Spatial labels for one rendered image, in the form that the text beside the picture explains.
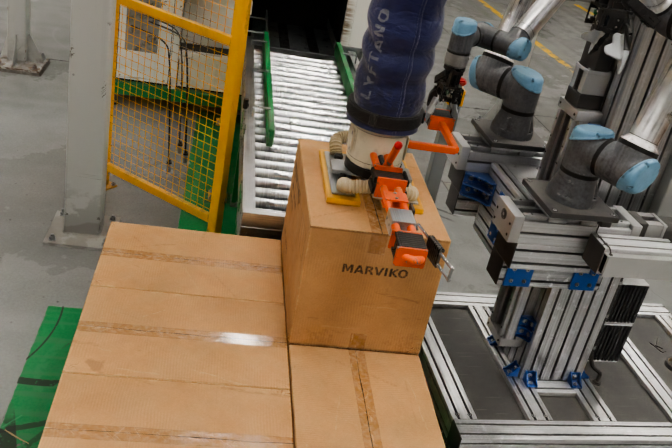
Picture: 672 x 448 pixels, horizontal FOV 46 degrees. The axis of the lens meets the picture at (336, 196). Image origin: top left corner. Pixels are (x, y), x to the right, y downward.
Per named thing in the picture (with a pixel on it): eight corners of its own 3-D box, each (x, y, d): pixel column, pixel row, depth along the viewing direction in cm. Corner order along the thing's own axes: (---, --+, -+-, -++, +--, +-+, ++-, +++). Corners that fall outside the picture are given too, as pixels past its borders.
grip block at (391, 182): (367, 182, 219) (371, 163, 216) (401, 186, 221) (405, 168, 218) (370, 196, 212) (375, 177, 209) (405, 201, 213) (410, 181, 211)
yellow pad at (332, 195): (318, 153, 255) (320, 139, 253) (348, 158, 257) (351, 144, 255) (325, 203, 225) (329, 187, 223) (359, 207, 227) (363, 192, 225)
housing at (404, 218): (383, 222, 200) (387, 206, 198) (409, 225, 201) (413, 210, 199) (387, 236, 193) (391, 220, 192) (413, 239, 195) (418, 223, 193)
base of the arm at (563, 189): (581, 187, 246) (591, 159, 242) (604, 211, 233) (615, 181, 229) (537, 183, 243) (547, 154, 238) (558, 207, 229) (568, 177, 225)
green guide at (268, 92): (250, 41, 492) (252, 28, 488) (266, 44, 493) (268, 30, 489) (249, 144, 350) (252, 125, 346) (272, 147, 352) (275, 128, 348)
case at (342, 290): (280, 239, 283) (298, 138, 265) (388, 251, 289) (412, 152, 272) (287, 343, 230) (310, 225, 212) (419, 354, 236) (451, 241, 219)
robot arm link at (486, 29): (502, 50, 262) (485, 54, 254) (474, 40, 268) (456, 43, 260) (508, 27, 258) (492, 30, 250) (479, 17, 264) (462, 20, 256)
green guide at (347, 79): (333, 54, 500) (336, 40, 497) (349, 56, 502) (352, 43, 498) (366, 159, 359) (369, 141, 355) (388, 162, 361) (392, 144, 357)
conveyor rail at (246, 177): (242, 64, 498) (246, 35, 489) (250, 65, 498) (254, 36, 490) (235, 255, 294) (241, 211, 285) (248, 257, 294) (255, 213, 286)
